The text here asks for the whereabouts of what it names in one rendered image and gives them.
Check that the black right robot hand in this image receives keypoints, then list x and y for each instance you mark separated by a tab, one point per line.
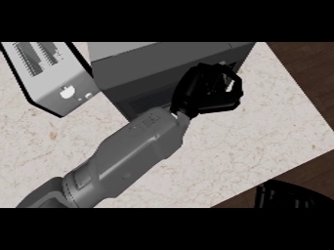
290	197

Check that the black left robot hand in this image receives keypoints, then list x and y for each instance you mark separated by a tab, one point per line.
203	94

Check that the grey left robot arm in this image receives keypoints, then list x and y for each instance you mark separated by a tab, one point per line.
126	153

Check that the dark grey microwave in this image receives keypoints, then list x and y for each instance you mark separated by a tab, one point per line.
135	74

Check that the silver toaster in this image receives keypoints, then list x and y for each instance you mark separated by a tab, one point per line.
54	81

